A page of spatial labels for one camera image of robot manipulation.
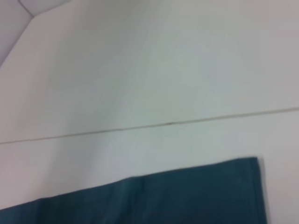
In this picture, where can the teal FREE! print t-shirt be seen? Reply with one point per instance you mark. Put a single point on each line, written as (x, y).
(163, 198)

